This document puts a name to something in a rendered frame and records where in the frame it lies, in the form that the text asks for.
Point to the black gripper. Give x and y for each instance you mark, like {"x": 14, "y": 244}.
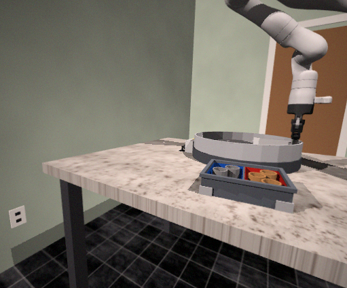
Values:
{"x": 298, "y": 123}

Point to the grey round turntable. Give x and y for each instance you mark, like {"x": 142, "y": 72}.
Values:
{"x": 250, "y": 148}

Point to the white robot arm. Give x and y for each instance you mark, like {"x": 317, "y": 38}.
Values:
{"x": 288, "y": 33}

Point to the grey divided bin with blue and red compartments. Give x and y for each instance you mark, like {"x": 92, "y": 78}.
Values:
{"x": 278, "y": 197}

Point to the bronze bushing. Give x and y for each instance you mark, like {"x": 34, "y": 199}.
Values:
{"x": 269, "y": 174}
{"x": 253, "y": 176}
{"x": 271, "y": 181}

